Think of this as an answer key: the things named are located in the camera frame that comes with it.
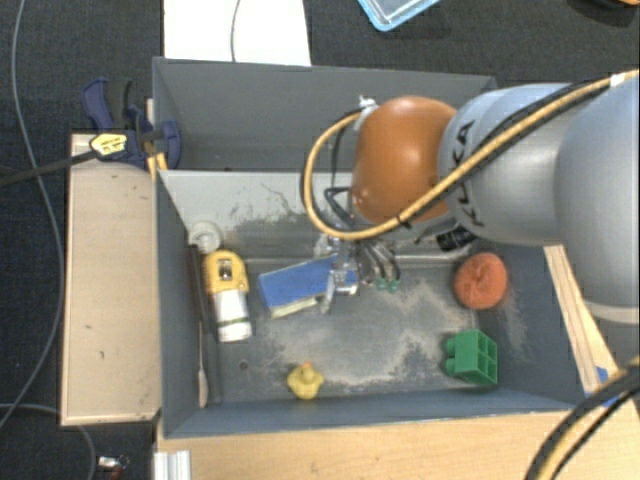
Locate yellow toy duck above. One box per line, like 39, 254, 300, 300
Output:
286, 361, 325, 401

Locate pale wood flat board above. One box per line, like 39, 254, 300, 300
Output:
59, 132, 164, 427

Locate green toy brick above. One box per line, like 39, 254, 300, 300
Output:
442, 328, 500, 387

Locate black cylinder on white bracket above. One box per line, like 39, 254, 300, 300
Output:
413, 223, 476, 257

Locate blue sponge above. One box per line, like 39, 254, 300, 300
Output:
257, 257, 342, 319

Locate grey metal bin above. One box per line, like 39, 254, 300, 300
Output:
151, 56, 587, 439

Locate black and pale long tool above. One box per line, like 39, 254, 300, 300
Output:
189, 244, 211, 410

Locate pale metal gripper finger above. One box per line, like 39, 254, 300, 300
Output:
319, 266, 360, 315
313, 235, 341, 259

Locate orange ball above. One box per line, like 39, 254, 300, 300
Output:
453, 252, 510, 312

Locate yellow and white bottle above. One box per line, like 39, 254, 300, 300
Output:
188, 220, 254, 344

